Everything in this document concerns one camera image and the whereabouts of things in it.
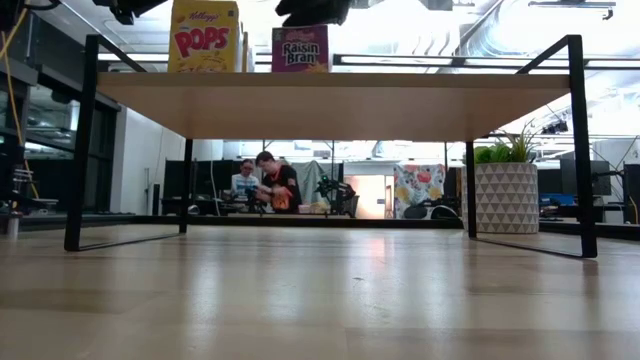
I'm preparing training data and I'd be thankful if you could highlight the grey draped cloth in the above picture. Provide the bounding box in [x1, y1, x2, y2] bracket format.
[292, 160, 332, 205]

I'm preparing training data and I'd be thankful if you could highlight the succulent in white patterned pot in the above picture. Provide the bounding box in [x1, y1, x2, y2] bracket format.
[462, 119, 541, 235]

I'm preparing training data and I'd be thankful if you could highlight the black monitor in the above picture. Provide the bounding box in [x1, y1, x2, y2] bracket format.
[163, 159, 236, 201]
[622, 163, 640, 225]
[559, 158, 614, 197]

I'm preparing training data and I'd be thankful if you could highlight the wooden shelf with black frame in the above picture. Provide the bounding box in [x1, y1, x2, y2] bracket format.
[63, 33, 599, 260]

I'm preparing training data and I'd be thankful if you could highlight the person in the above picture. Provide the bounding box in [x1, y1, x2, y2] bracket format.
[229, 158, 261, 199]
[254, 150, 304, 215]

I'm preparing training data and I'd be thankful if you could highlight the yellow cable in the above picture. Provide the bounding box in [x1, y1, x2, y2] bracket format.
[0, 5, 41, 200]

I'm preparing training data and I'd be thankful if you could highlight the black metal table frame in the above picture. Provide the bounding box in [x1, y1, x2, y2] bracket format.
[0, 213, 640, 241]

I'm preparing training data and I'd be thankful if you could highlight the black ceiling light rail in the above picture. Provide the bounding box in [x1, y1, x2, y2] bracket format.
[332, 52, 640, 71]

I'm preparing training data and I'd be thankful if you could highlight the purple Raisin Bran cereal box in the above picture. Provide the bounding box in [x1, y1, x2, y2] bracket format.
[271, 24, 330, 74]

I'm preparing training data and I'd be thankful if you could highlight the floral patterned panel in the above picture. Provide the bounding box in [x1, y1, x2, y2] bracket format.
[393, 163, 447, 220]

